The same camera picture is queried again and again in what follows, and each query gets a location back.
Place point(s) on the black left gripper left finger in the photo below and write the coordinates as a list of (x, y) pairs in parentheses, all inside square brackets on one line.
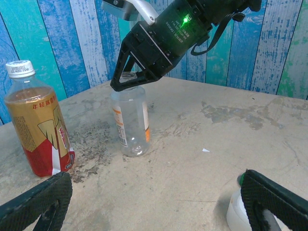
[(57, 187)]

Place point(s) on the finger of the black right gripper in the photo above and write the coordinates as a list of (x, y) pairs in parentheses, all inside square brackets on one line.
[(120, 65)]

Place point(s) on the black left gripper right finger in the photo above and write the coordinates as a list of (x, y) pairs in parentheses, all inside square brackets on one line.
[(255, 190)]

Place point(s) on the green bottle cap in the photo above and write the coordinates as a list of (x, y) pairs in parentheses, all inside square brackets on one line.
[(239, 180)]

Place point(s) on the large translucent white cap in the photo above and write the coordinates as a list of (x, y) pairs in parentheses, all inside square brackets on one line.
[(234, 211)]

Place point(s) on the tea bottle red gold label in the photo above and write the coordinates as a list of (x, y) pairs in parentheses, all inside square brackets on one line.
[(36, 134)]

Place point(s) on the clear bottle with orange label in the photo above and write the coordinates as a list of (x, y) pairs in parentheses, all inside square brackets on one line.
[(134, 134)]

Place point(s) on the small white bottle cap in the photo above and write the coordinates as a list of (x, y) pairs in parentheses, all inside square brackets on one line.
[(20, 69)]

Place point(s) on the tiny white paper scrap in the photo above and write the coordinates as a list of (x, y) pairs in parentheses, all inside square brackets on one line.
[(205, 150)]

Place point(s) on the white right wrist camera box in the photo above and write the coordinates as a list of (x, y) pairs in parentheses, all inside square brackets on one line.
[(125, 9)]

